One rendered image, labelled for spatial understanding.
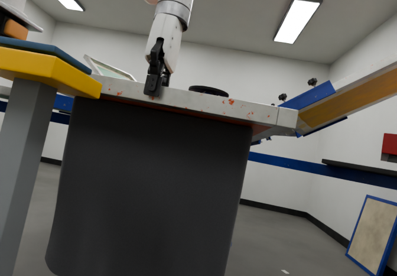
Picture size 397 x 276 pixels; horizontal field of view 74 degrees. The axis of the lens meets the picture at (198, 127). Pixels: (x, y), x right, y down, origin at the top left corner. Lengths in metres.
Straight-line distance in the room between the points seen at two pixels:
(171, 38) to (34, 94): 0.27
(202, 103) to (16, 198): 0.34
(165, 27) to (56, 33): 6.26
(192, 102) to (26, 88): 0.28
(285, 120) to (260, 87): 4.94
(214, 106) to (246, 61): 5.08
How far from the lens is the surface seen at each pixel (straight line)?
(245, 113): 0.53
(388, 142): 1.42
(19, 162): 0.42
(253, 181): 5.33
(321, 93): 1.41
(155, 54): 0.52
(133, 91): 0.57
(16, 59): 0.39
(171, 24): 0.57
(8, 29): 0.88
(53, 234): 0.76
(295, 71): 5.71
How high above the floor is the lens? 0.88
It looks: 5 degrees up
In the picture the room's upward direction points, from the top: 11 degrees clockwise
